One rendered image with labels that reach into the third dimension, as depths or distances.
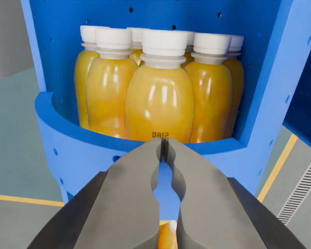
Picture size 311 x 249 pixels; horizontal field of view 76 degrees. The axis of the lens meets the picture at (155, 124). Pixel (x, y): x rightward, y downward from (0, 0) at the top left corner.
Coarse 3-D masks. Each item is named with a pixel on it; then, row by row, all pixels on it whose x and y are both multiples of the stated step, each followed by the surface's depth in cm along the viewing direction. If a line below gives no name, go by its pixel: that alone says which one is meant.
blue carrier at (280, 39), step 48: (48, 0) 23; (96, 0) 29; (144, 0) 33; (192, 0) 32; (240, 0) 28; (288, 0) 11; (48, 48) 24; (288, 48) 12; (48, 96) 22; (288, 96) 16; (48, 144) 18; (96, 144) 14; (192, 144) 15; (240, 144) 15
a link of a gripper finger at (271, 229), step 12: (228, 180) 9; (240, 192) 9; (252, 204) 8; (252, 216) 8; (264, 216) 8; (264, 228) 7; (276, 228) 7; (264, 240) 7; (276, 240) 7; (288, 240) 7
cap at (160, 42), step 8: (144, 32) 16; (152, 32) 16; (160, 32) 15; (168, 32) 15; (176, 32) 16; (184, 32) 16; (144, 40) 16; (152, 40) 16; (160, 40) 16; (168, 40) 16; (176, 40) 16; (184, 40) 16; (144, 48) 17; (152, 48) 16; (160, 48) 16; (168, 48) 16; (176, 48) 16; (184, 48) 17
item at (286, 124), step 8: (304, 72) 86; (304, 80) 86; (296, 88) 88; (304, 88) 84; (296, 96) 86; (304, 96) 82; (296, 104) 83; (304, 104) 80; (288, 112) 80; (296, 112) 79; (304, 112) 77; (288, 120) 74; (296, 120) 74; (304, 120) 73; (288, 128) 61; (296, 128) 56; (304, 128) 68; (304, 136) 53
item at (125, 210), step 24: (144, 144) 12; (120, 168) 10; (144, 168) 10; (120, 192) 8; (144, 192) 8; (96, 216) 7; (120, 216) 7; (144, 216) 7; (96, 240) 6; (120, 240) 6; (144, 240) 6
